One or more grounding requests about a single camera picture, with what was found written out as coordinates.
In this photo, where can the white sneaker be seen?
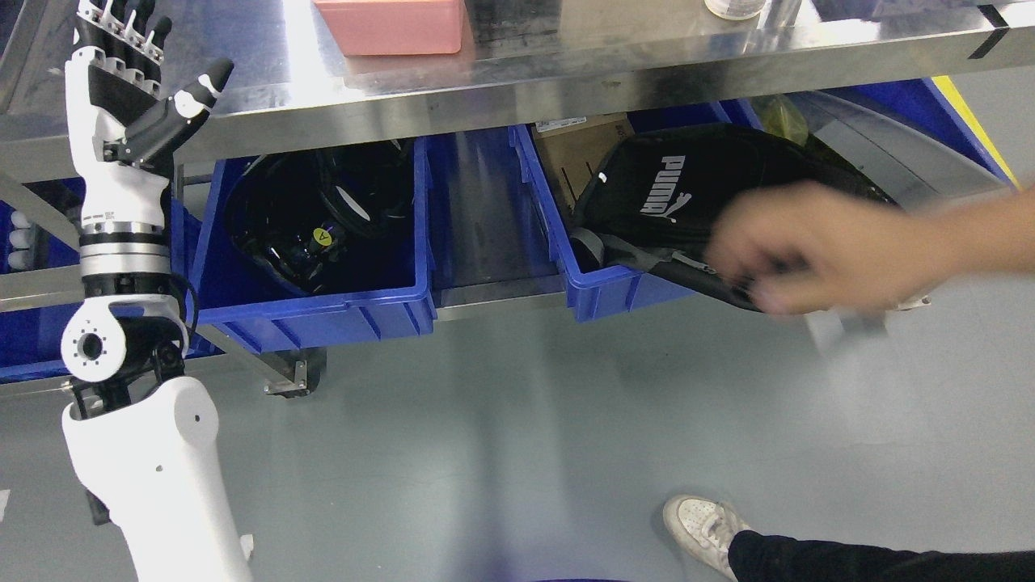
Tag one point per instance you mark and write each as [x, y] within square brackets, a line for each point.
[704, 529]

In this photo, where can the person's bare hand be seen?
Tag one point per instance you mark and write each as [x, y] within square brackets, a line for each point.
[805, 247]

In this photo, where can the black helmet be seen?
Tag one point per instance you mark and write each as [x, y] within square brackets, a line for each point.
[328, 220]

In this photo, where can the black Puma backpack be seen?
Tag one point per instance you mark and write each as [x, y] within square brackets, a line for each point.
[654, 201]

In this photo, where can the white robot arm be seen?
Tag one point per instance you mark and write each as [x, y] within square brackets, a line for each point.
[141, 433]

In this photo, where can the blue bin with helmet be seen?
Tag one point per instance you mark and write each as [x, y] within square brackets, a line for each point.
[241, 302]

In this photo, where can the green plastic bag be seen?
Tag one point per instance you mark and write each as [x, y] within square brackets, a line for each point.
[780, 117]

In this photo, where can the stainless steel table cart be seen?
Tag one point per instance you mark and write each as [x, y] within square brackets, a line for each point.
[524, 61]

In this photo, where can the blue bin far left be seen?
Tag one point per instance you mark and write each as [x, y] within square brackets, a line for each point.
[31, 334]

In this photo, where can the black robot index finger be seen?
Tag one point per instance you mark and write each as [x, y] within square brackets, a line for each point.
[154, 49]

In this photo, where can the person's bare forearm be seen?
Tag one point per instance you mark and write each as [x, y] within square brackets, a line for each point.
[993, 236]

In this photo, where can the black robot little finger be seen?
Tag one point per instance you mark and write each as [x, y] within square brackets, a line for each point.
[89, 31]

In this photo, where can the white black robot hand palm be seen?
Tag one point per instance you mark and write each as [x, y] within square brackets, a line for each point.
[99, 105]

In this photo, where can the grey plastic cover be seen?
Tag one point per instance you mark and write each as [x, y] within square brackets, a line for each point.
[916, 170]

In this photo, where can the black trouser leg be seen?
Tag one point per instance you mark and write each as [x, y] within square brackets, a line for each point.
[758, 557]

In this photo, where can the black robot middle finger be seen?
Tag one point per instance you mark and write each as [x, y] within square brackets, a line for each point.
[135, 19]

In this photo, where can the pink storage box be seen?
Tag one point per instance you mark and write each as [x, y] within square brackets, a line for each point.
[394, 28]

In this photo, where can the brown cardboard box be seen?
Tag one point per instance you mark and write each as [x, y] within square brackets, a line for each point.
[571, 150]

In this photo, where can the white round container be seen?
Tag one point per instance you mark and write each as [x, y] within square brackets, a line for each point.
[735, 10]

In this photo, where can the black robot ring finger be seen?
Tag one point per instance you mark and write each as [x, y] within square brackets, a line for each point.
[112, 21]

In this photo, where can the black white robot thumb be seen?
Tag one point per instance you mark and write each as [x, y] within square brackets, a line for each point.
[153, 138]

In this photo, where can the blue bin with backpack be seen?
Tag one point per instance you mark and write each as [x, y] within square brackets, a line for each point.
[931, 105]

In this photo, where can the metal cylinder on table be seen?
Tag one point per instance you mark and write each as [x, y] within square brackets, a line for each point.
[780, 14]

